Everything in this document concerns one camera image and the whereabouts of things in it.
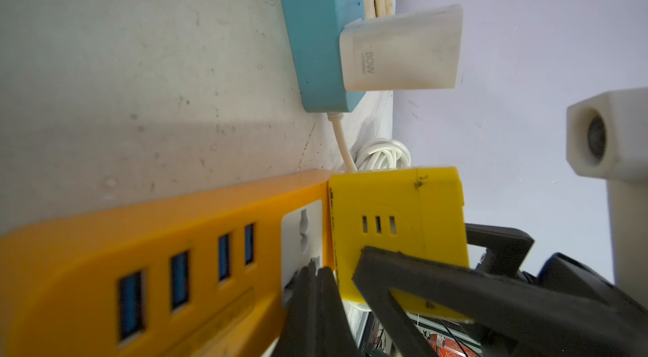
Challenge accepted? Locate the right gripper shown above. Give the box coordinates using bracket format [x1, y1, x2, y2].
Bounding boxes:
[353, 224, 647, 356]

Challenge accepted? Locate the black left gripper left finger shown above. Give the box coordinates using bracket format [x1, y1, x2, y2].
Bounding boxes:
[272, 261, 317, 356]

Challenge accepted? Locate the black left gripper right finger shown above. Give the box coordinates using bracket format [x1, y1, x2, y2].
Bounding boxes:
[316, 267, 360, 357]

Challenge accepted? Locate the orange power strip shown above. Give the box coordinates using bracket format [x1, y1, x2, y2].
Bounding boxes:
[1, 171, 333, 356]

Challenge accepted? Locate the yellow charger plug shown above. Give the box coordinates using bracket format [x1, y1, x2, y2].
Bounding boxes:
[328, 167, 469, 304]

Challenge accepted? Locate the white charger plug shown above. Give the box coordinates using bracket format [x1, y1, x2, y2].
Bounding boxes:
[339, 4, 463, 92]

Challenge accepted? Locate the small blue power strip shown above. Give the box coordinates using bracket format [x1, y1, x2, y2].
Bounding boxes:
[280, 0, 365, 113]

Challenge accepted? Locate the white coiled cable right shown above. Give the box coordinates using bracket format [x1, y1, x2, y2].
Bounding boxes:
[326, 111, 413, 174]

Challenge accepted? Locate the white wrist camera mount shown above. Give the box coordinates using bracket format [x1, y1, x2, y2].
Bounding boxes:
[566, 87, 647, 306]

